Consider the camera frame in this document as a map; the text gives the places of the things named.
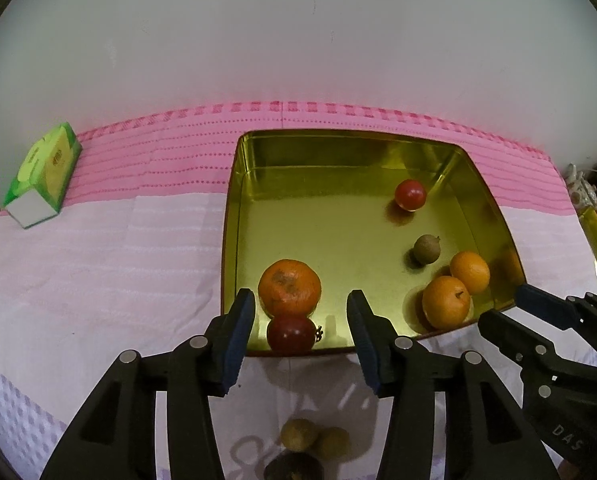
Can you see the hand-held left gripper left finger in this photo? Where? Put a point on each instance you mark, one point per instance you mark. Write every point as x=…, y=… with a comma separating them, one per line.
x=238, y=340

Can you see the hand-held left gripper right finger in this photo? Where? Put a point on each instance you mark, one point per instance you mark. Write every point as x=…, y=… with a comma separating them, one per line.
x=366, y=340

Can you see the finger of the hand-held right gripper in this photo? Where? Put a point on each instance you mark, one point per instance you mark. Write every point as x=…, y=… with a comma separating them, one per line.
x=508, y=335
x=538, y=302

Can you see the red cherry tomato with stem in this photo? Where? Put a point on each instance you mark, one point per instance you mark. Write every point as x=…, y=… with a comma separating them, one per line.
x=291, y=334

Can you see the orange mandarin with stem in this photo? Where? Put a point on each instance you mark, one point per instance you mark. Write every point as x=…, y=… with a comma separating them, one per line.
x=446, y=301

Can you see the dark orange mandarin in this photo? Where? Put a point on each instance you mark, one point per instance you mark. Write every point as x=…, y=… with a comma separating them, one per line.
x=289, y=286

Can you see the red tin box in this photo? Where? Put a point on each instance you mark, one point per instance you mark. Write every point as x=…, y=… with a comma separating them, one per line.
x=328, y=220

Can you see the dark water chestnut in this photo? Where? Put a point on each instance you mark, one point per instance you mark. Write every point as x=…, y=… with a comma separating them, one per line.
x=293, y=466

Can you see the white patterned bag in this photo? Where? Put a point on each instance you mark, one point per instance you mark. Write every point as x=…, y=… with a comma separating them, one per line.
x=578, y=185

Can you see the white purple checked cloth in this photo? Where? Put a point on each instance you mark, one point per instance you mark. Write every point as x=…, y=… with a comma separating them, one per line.
x=103, y=285

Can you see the pink striped cloth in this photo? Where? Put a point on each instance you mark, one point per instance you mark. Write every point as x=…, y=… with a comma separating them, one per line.
x=153, y=160

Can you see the green tissue box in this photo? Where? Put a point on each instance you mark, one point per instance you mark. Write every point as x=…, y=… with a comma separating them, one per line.
x=43, y=170

